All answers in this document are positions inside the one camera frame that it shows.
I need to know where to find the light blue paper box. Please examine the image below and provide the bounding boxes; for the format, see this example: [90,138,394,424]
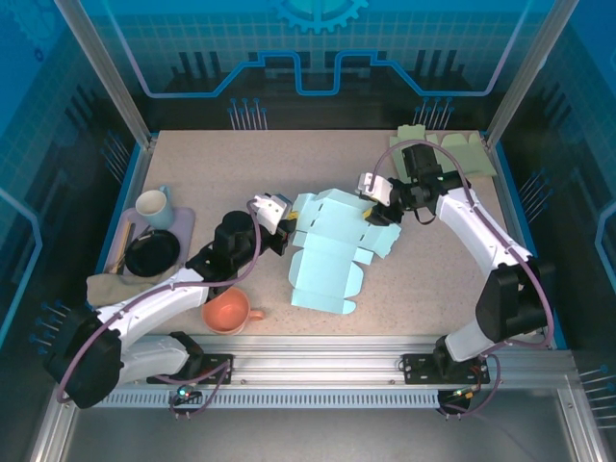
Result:
[287,188,403,317]

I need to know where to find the light green paper box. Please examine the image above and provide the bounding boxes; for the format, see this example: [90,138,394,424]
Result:
[388,123,498,180]

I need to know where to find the lavender tray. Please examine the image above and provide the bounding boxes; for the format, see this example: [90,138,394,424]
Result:
[113,205,197,279]

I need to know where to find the orange cup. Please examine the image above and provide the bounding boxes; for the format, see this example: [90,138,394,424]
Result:
[200,287,267,337]

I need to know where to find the light blue mug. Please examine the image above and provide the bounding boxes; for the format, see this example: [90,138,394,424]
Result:
[134,185,174,230]

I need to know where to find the blue table edge trim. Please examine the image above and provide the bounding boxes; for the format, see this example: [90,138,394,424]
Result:
[93,142,145,275]

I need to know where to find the beige cloth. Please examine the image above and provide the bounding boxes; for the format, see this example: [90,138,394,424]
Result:
[85,270,165,309]

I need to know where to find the small LED circuit board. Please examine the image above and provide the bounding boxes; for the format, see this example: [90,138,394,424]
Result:
[173,382,202,404]
[447,384,482,404]

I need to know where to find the aluminium mounting rail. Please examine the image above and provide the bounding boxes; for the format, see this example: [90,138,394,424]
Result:
[98,334,577,389]

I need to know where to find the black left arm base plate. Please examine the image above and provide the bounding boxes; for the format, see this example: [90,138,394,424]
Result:
[145,353,236,386]

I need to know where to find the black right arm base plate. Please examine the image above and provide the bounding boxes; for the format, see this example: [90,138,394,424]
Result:
[401,352,492,386]

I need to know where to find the slotted grey cable duct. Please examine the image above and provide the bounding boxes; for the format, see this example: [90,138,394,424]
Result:
[75,389,447,410]

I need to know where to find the aluminium frame post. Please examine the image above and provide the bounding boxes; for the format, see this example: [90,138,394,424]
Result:
[482,0,581,150]
[51,0,159,150]

